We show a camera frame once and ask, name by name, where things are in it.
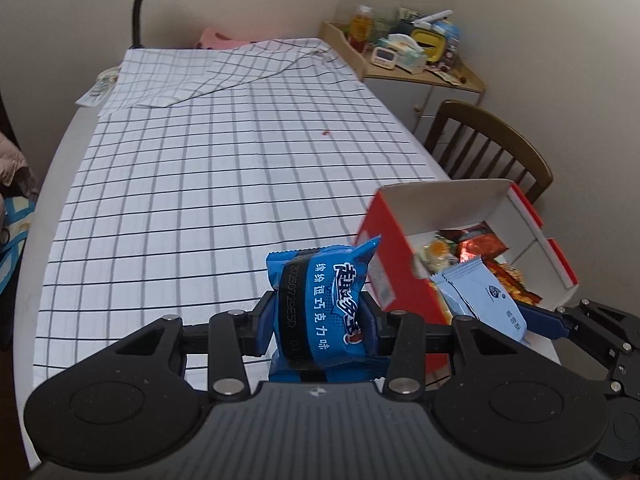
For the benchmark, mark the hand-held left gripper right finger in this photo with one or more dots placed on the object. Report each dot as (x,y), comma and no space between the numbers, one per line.
(375,330)

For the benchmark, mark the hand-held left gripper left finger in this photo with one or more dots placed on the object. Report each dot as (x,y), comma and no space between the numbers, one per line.
(265,330)

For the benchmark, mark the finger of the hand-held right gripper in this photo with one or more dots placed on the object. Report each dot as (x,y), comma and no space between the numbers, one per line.
(545,321)

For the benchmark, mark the large orange red snack packet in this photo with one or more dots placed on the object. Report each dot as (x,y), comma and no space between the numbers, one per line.
(510,280)

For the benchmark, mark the pale blue snack packet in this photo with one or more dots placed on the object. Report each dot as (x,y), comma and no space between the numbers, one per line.
(480,295)

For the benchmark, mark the red cardboard box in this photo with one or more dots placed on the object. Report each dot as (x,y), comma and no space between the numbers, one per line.
(395,240)

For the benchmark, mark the burger print snack packet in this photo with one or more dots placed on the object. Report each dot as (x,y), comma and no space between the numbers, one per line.
(435,252)

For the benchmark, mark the white checkered tablecloth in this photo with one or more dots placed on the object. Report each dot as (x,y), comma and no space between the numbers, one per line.
(200,185)

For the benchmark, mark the brown wooden chair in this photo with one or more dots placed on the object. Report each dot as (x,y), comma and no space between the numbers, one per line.
(495,127)

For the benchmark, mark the grey wooden top cabinet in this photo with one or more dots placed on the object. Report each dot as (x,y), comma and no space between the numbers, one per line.
(425,95)

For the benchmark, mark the colourful paper leaflet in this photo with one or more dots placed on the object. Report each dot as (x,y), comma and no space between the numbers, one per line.
(450,74)

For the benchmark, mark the white digital timer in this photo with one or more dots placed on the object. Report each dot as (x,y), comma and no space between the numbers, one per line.
(383,56)

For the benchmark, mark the blue white striped cloth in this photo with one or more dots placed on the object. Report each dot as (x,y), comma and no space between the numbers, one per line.
(15,215)

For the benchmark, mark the pale green tissue pack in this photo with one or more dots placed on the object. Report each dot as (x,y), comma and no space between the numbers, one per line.
(406,54)

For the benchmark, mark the yellow tissue box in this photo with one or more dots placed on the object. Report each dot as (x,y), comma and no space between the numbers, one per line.
(429,42)

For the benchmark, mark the white paper pack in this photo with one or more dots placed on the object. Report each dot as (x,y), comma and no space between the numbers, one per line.
(100,87)

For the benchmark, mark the orange drink bottle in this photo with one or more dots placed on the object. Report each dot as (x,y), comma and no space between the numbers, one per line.
(360,27)

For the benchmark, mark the pink padded jacket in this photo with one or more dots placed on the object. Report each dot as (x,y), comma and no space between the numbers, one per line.
(10,160)

